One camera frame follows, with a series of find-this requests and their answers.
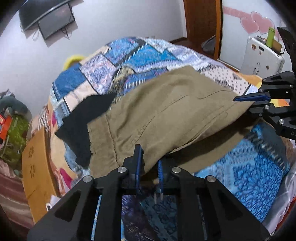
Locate green bottle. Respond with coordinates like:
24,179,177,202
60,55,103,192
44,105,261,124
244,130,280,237
266,27,275,48

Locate grey plush toy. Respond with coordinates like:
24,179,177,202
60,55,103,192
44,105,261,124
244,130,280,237
0,96,31,117

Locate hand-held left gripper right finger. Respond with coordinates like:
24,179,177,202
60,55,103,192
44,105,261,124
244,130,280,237
157,160,270,241

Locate green patterned cloth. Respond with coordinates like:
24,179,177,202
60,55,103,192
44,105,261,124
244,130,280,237
0,115,29,164

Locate black cloth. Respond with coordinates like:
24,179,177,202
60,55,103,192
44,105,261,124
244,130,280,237
55,92,116,169

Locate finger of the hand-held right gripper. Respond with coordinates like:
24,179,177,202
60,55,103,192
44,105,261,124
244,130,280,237
247,102,296,139
233,71,296,103

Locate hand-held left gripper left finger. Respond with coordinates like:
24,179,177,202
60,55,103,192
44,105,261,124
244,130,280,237
26,144,145,241

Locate pink heart wall decoration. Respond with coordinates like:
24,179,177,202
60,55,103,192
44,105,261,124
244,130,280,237
223,6,275,34

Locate white bed sheet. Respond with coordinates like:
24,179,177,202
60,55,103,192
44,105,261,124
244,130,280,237
262,160,296,233

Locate blue patchwork blanket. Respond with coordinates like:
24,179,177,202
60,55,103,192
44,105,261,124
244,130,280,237
30,36,292,241

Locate red box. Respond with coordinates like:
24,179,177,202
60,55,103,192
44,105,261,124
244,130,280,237
0,113,12,140

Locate white suitcase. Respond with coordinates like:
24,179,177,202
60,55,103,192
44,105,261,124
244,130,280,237
240,36,285,77

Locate yellow plush item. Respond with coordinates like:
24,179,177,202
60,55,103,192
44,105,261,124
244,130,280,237
63,54,87,70

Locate khaki pants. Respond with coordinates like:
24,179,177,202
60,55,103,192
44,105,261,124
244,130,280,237
87,65,256,181

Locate wall-mounted television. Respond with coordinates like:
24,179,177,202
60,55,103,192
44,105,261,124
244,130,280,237
18,0,76,40

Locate grey bag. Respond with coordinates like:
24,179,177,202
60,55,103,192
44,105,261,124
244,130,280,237
201,35,217,53

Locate orange wooden bed footboard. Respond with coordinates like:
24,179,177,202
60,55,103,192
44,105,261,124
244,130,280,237
21,129,61,224

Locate brown wooden door frame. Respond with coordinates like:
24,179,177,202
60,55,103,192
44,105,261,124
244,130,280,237
183,0,223,61

